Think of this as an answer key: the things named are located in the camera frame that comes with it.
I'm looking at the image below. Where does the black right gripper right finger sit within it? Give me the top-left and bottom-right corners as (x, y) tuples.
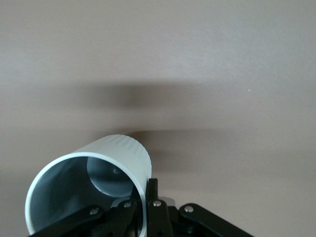
(145, 177), (255, 237)

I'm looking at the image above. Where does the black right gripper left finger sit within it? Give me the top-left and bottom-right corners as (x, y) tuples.
(27, 199), (139, 237)

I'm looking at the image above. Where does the white mug grey inside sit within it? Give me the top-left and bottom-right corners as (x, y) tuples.
(24, 134), (153, 237)

